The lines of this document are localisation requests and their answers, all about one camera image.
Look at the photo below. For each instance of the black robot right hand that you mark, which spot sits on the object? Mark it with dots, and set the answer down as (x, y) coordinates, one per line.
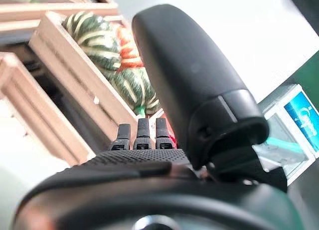
(189, 65)

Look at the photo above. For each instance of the wooden cabbage crate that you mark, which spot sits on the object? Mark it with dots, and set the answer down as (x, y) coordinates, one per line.
(37, 110)

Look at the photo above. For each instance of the white case blue panel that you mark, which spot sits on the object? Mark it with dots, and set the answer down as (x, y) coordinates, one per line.
(304, 120)

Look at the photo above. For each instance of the orange striped pumpkin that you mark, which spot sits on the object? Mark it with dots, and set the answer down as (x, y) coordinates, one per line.
(128, 50)

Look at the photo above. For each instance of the green striped pumpkin with stem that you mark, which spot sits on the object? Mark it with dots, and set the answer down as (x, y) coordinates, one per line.
(134, 87)

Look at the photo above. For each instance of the wooden pumpkin crate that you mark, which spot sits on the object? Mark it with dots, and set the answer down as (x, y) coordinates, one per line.
(74, 72)

